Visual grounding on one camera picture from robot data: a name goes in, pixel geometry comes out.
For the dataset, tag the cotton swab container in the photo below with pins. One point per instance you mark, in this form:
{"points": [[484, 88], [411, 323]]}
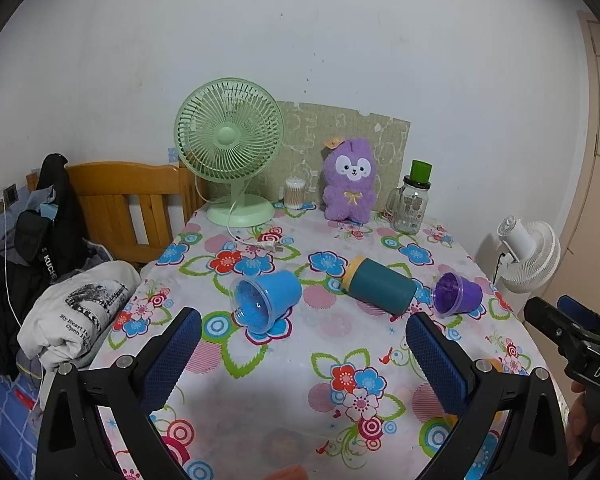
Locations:
{"points": [[294, 195]]}

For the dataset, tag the blue checked bed sheet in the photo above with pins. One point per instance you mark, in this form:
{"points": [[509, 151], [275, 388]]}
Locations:
{"points": [[7, 425]]}

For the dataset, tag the white printed shirt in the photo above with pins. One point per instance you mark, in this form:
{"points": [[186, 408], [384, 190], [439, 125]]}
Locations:
{"points": [[80, 310]]}

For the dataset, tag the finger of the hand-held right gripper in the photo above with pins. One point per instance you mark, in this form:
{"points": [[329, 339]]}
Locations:
{"points": [[550, 320], [587, 316]]}

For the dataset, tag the blue plastic cup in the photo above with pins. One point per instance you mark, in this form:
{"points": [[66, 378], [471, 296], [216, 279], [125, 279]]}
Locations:
{"points": [[277, 294]]}

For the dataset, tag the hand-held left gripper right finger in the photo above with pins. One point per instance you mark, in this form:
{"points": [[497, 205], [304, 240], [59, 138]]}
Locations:
{"points": [[435, 360]]}

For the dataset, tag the purple plastic cup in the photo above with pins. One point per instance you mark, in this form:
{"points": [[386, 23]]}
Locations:
{"points": [[466, 294]]}

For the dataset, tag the white standing fan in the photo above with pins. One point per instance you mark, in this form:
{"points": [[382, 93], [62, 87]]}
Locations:
{"points": [[530, 255]]}

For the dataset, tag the purple plush toy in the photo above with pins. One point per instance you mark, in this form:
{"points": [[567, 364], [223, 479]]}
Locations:
{"points": [[350, 187]]}

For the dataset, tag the person's right hand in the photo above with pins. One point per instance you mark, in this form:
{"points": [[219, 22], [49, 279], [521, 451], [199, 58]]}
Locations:
{"points": [[576, 430]]}

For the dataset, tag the green desk fan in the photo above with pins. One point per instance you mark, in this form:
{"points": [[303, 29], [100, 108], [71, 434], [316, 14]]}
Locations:
{"points": [[227, 135]]}

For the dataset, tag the beige door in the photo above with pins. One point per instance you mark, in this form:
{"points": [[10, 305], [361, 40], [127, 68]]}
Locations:
{"points": [[597, 160]]}

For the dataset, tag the patterned beige board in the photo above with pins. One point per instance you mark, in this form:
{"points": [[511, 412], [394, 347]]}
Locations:
{"points": [[307, 130]]}

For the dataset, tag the teal cup with yellow rim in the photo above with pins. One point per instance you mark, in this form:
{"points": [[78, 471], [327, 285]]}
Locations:
{"points": [[382, 288]]}

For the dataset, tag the glass jar with green lid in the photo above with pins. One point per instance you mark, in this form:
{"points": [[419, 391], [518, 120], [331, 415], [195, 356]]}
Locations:
{"points": [[410, 210]]}

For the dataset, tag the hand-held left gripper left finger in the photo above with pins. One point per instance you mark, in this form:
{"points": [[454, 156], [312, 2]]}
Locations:
{"points": [[172, 360]]}

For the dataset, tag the wooden chair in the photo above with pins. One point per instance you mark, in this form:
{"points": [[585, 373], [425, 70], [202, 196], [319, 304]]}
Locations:
{"points": [[115, 185]]}

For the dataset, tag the floral tablecloth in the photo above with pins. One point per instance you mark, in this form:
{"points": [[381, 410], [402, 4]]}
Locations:
{"points": [[300, 400]]}

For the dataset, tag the black jacket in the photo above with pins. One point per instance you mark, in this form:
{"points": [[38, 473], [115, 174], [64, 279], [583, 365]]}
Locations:
{"points": [[55, 210]]}

